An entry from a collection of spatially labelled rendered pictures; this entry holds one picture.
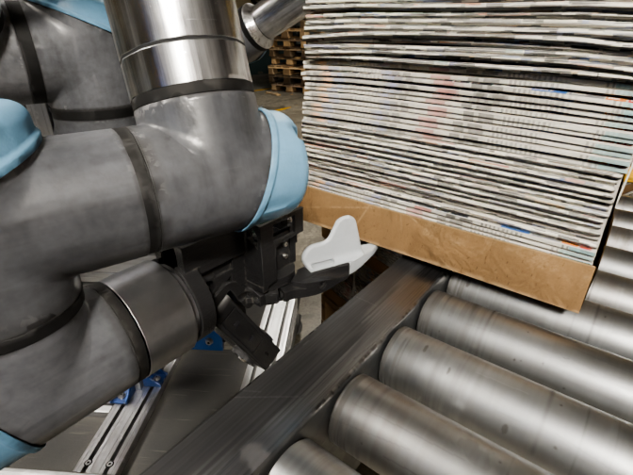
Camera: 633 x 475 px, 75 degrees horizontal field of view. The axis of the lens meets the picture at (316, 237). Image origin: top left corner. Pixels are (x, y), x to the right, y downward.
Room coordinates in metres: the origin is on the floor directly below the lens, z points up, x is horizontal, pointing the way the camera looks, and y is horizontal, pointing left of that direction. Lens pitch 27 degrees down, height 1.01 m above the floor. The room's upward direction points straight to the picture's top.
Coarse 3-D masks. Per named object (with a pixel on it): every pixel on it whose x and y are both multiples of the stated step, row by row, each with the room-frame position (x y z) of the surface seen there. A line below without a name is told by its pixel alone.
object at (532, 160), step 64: (320, 0) 0.42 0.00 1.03; (384, 0) 0.38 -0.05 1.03; (448, 0) 0.35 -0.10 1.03; (512, 0) 0.32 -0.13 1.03; (576, 0) 0.30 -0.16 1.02; (320, 64) 0.43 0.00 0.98; (384, 64) 0.39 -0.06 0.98; (448, 64) 0.35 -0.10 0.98; (512, 64) 0.33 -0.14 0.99; (576, 64) 0.29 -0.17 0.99; (320, 128) 0.43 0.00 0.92; (384, 128) 0.38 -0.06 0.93; (448, 128) 0.35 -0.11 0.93; (512, 128) 0.32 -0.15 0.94; (576, 128) 0.29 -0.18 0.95; (384, 192) 0.38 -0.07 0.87; (448, 192) 0.34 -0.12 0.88; (512, 192) 0.31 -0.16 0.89; (576, 192) 0.29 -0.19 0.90; (576, 256) 0.27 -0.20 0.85
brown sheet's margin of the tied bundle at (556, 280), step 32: (320, 192) 0.42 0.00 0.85; (320, 224) 0.42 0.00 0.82; (384, 224) 0.37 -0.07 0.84; (416, 224) 0.35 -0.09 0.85; (416, 256) 0.35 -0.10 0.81; (448, 256) 0.33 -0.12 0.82; (480, 256) 0.31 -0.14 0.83; (512, 256) 0.30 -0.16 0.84; (544, 256) 0.28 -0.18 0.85; (512, 288) 0.29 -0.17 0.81; (544, 288) 0.28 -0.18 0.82; (576, 288) 0.27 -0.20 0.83
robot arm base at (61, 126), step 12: (108, 108) 0.55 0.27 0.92; (120, 108) 0.56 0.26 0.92; (132, 108) 0.58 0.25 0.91; (60, 120) 0.55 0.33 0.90; (72, 120) 0.54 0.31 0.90; (84, 120) 0.54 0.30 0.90; (96, 120) 0.54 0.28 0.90; (108, 120) 0.55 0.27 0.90; (120, 120) 0.56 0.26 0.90; (132, 120) 0.57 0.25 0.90; (60, 132) 0.55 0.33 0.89; (72, 132) 0.54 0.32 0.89
